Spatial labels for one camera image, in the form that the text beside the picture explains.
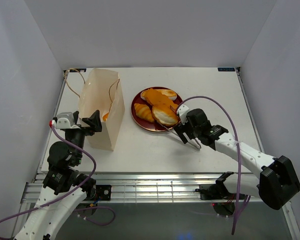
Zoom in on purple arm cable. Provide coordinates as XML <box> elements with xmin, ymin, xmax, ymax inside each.
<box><xmin>0</xmin><ymin>126</ymin><xmax>117</xmax><ymax>240</ymax></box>
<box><xmin>176</xmin><ymin>95</ymin><xmax>252</xmax><ymax>236</ymax></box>

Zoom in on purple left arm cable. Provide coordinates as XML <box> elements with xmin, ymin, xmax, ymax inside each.
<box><xmin>0</xmin><ymin>126</ymin><xmax>117</xmax><ymax>240</ymax></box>

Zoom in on small round sugared bun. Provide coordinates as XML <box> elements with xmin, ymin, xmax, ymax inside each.
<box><xmin>102</xmin><ymin>112</ymin><xmax>109</xmax><ymax>122</ymax></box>

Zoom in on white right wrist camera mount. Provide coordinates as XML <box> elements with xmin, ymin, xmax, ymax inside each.
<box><xmin>176</xmin><ymin>104</ymin><xmax>190</xmax><ymax>125</ymax></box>

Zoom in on striped golden croissant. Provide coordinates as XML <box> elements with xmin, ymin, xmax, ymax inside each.
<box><xmin>134</xmin><ymin>103</ymin><xmax>155</xmax><ymax>123</ymax></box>

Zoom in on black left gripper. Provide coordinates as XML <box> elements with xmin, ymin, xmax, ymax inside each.
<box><xmin>67</xmin><ymin>109</ymin><xmax>102</xmax><ymax>164</ymax></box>

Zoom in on blue label sticker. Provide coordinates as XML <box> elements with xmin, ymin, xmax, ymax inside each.
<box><xmin>69</xmin><ymin>68</ymin><xmax>87</xmax><ymax>73</ymax></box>
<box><xmin>217</xmin><ymin>67</ymin><xmax>236</xmax><ymax>72</ymax></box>

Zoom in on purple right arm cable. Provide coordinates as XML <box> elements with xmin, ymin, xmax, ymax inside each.
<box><xmin>176</xmin><ymin>95</ymin><xmax>252</xmax><ymax>236</ymax></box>

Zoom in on flat orange oval bread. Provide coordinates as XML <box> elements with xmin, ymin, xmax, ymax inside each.
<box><xmin>145</xmin><ymin>88</ymin><xmax>177</xmax><ymax>109</ymax></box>

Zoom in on flat toasted white bread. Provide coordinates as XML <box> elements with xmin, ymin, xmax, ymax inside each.
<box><xmin>140</xmin><ymin>88</ymin><xmax>178</xmax><ymax>101</ymax></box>

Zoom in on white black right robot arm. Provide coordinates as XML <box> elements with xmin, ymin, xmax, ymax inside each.
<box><xmin>174</xmin><ymin>104</ymin><xmax>300</xmax><ymax>210</ymax></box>

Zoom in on blue label sticker left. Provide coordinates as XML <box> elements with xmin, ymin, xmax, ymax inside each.
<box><xmin>69</xmin><ymin>68</ymin><xmax>87</xmax><ymax>73</ymax></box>

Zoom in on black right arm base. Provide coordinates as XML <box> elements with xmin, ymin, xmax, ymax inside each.
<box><xmin>195</xmin><ymin>183</ymin><xmax>231</xmax><ymax>200</ymax></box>

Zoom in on large round orange bun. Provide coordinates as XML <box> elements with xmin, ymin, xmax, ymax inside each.
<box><xmin>151</xmin><ymin>104</ymin><xmax>179</xmax><ymax>127</ymax></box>

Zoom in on white paper bag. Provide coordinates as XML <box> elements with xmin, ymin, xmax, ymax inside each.
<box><xmin>65</xmin><ymin>68</ymin><xmax>125</xmax><ymax>151</ymax></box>

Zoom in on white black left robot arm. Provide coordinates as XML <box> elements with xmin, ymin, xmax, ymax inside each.
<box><xmin>14</xmin><ymin>110</ymin><xmax>102</xmax><ymax>240</ymax></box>

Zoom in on blue label sticker right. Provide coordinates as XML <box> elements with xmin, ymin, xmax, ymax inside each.
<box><xmin>217</xmin><ymin>67</ymin><xmax>236</xmax><ymax>72</ymax></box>

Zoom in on aluminium front frame rail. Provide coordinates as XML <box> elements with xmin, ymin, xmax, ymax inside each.
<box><xmin>21</xmin><ymin>172</ymin><xmax>291</xmax><ymax>204</ymax></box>

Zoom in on dark red round plate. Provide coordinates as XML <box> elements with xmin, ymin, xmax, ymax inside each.
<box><xmin>130</xmin><ymin>86</ymin><xmax>173</xmax><ymax>133</ymax></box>

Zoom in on metal serving tongs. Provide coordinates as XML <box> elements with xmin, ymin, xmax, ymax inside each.
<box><xmin>159</xmin><ymin>103</ymin><xmax>202</xmax><ymax>151</ymax></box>

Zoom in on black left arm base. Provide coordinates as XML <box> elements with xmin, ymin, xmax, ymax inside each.
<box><xmin>86</xmin><ymin>185</ymin><xmax>112</xmax><ymax>202</ymax></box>

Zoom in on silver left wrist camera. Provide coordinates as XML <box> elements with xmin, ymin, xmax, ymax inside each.
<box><xmin>49</xmin><ymin>112</ymin><xmax>78</xmax><ymax>130</ymax></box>

